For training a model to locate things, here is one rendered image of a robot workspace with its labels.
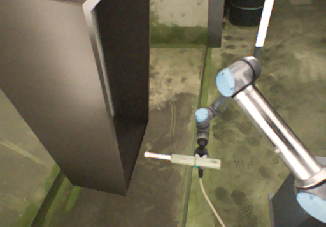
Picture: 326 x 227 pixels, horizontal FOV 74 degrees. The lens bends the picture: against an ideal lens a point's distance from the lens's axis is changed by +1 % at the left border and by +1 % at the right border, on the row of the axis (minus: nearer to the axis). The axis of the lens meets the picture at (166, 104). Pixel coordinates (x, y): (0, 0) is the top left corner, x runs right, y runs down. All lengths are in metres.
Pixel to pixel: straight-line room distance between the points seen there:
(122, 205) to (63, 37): 1.56
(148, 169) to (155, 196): 0.24
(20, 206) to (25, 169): 0.26
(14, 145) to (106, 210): 0.87
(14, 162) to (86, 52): 1.58
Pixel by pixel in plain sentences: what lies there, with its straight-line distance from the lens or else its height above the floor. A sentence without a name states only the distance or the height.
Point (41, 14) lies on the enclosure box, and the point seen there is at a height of 1.62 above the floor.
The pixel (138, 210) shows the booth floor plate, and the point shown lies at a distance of 1.88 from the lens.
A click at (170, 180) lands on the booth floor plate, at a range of 1.91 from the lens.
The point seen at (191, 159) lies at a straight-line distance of 1.39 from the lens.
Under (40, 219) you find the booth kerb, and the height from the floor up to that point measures 0.10.
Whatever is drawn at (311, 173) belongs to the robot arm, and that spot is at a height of 0.92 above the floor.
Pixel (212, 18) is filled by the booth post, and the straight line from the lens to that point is 2.92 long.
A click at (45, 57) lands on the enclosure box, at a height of 1.51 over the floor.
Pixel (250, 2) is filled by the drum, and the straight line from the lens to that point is 3.38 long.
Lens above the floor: 1.81
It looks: 48 degrees down
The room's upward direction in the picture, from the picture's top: 11 degrees counter-clockwise
